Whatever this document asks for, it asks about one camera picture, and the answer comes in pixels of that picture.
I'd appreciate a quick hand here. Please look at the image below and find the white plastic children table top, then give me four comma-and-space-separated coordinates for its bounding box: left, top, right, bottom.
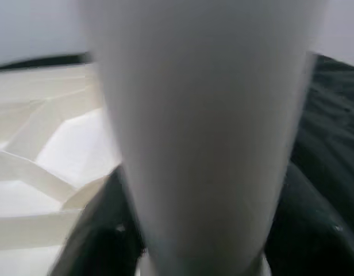
0, 62, 123, 276

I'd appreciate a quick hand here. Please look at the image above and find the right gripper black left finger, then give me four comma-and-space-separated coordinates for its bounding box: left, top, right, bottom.
49, 165, 149, 276

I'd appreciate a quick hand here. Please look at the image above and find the black cloth table cover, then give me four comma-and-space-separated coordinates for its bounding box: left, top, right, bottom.
0, 51, 354, 231

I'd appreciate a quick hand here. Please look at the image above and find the white plastic table leg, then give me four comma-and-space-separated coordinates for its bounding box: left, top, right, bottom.
79, 0, 330, 276

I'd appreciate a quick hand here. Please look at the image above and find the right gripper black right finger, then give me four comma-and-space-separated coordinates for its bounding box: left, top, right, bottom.
264, 163, 354, 276

